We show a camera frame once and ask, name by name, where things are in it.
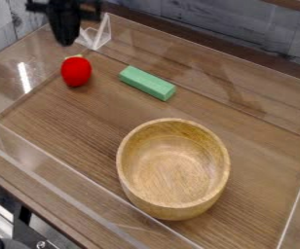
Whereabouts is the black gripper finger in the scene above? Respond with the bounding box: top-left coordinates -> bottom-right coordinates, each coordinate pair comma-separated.
24,0 -> 103,47

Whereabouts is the red toy strawberry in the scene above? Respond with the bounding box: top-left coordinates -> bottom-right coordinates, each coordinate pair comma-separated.
61,54 -> 93,88

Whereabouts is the green rectangular block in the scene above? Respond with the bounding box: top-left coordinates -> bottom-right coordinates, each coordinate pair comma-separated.
119,66 -> 175,101

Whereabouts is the wooden bowl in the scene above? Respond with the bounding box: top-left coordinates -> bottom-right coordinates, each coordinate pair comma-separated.
117,118 -> 230,221

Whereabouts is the clear acrylic corner bracket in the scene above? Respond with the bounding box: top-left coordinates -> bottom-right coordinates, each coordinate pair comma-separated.
75,14 -> 111,51

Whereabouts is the clear acrylic tray wall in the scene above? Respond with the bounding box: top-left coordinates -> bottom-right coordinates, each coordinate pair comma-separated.
0,15 -> 300,249

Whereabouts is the black table leg bracket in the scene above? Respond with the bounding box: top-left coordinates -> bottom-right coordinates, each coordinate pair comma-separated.
12,204 -> 78,249

